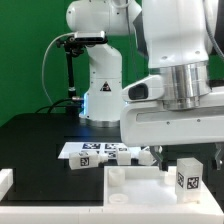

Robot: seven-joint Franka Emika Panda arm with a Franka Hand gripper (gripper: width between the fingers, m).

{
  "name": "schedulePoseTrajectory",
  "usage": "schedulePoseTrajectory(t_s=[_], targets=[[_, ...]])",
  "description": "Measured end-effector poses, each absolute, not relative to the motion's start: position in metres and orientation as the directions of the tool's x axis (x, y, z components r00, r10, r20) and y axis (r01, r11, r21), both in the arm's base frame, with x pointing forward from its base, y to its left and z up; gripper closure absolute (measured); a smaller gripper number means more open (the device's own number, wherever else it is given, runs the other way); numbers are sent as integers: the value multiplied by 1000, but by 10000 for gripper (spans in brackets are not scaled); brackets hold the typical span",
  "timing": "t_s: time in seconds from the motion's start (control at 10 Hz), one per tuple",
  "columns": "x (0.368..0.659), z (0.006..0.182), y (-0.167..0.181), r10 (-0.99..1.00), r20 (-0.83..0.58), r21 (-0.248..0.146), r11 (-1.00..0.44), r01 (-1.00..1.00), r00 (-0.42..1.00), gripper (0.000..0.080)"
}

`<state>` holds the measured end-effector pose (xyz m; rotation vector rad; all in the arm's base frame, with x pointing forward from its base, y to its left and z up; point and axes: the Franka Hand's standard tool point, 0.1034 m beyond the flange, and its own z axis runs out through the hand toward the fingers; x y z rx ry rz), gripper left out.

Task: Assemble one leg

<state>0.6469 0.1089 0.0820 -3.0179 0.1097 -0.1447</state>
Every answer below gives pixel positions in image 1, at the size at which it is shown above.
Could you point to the black camera stand pole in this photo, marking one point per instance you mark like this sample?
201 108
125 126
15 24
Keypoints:
71 109

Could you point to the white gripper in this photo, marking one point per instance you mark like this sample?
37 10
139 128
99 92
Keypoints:
148 124

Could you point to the white square tabletop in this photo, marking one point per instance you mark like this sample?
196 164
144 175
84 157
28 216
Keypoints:
149 188

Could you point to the white marker sheet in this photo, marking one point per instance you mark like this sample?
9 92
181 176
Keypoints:
100 147

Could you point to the black camera on stand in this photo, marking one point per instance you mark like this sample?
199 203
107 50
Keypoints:
82 38

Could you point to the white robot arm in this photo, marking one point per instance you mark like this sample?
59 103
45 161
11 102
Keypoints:
174 104

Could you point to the white U-shaped fence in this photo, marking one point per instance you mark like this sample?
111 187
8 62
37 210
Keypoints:
90 214

